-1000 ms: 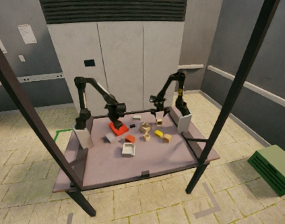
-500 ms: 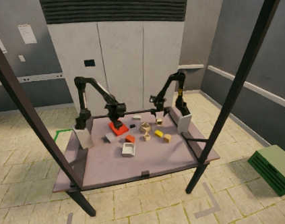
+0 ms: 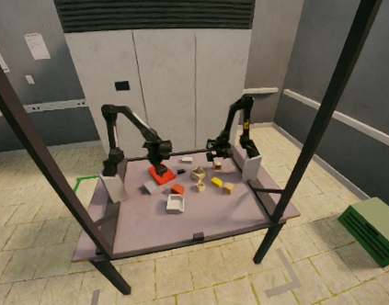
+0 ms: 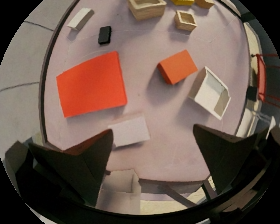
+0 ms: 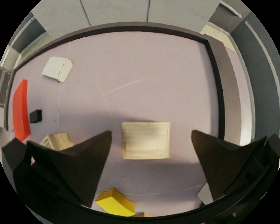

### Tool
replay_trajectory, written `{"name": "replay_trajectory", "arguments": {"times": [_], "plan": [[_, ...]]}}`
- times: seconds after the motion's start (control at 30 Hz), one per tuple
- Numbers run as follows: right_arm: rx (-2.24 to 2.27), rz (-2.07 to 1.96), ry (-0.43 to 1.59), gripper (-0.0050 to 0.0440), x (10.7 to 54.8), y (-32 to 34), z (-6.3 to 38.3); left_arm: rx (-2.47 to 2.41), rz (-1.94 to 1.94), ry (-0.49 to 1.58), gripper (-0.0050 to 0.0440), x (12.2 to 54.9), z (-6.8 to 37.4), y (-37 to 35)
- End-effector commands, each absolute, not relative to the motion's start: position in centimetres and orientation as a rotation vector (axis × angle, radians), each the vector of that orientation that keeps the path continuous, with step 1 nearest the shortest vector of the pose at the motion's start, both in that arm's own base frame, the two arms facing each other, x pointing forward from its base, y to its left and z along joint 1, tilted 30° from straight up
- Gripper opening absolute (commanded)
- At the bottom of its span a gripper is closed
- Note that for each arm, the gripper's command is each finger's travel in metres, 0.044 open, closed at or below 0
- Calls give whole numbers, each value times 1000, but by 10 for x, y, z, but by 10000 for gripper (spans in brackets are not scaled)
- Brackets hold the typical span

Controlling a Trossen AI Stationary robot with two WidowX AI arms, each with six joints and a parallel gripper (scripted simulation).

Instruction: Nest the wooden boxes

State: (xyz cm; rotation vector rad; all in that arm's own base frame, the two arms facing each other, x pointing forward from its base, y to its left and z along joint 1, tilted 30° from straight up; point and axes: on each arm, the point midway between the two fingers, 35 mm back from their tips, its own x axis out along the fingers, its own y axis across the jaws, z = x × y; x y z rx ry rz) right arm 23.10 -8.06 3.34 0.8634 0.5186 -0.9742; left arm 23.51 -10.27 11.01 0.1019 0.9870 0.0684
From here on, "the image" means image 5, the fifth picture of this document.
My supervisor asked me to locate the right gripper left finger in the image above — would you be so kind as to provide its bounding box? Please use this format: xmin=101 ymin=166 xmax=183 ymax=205
xmin=26 ymin=130 xmax=112 ymax=208

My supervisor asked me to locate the white rectangular block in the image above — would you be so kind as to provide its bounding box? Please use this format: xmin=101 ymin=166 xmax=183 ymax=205
xmin=42 ymin=57 xmax=73 ymax=83

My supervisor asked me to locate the yellow cube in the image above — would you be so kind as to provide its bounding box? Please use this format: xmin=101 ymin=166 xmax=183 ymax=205
xmin=95 ymin=188 xmax=135 ymax=216

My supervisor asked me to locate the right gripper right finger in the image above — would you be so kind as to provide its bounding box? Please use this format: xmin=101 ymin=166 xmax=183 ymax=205
xmin=191 ymin=129 xmax=267 ymax=201

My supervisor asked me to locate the orange flat rectangular board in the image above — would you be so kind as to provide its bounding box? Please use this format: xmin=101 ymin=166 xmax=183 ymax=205
xmin=12 ymin=79 xmax=31 ymax=142

